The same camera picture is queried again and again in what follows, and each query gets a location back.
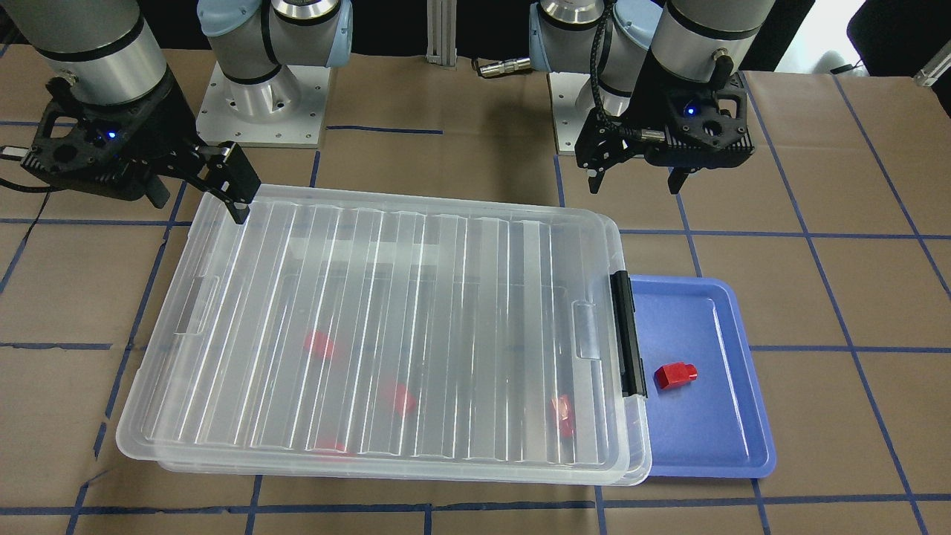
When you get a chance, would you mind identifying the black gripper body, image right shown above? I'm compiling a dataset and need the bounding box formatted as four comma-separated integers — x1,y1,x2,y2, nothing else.
575,52,756,175

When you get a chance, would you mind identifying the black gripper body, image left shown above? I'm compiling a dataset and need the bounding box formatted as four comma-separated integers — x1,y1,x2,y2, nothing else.
20,71,231,203

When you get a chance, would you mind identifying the clear plastic box lid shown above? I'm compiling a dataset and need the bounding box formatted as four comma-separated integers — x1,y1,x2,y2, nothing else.
115,184,652,476

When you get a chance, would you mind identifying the red block in box upper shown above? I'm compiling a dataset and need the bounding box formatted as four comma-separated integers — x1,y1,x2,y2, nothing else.
303,331,336,363

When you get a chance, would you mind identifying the red block in box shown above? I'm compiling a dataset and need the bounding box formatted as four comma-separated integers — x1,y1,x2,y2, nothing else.
303,331,336,363
550,394,575,439
380,380,418,418

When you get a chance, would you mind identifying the clear plastic storage box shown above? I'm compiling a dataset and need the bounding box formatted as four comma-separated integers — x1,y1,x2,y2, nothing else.
152,223,653,487

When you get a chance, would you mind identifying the red block in box middle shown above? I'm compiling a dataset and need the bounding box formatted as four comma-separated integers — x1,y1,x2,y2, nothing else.
380,380,418,418

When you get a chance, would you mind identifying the red block on tray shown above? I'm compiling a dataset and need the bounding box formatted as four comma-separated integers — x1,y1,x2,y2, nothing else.
653,361,699,392

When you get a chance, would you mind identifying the blue plastic tray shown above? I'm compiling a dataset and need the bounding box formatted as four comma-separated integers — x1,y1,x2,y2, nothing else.
631,275,776,479

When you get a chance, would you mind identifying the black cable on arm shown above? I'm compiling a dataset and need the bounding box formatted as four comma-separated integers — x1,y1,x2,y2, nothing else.
588,0,666,142

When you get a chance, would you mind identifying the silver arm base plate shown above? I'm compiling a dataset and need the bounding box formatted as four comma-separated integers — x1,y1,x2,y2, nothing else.
547,72,594,156
196,65,334,149

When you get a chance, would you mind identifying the silver cable connector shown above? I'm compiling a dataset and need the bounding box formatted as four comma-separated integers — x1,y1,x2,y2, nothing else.
472,57,533,79

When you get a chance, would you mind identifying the black box latch handle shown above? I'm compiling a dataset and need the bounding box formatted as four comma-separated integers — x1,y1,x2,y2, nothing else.
609,270,649,398

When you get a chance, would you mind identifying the aluminium profile post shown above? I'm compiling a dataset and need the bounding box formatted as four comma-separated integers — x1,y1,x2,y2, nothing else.
425,0,458,70

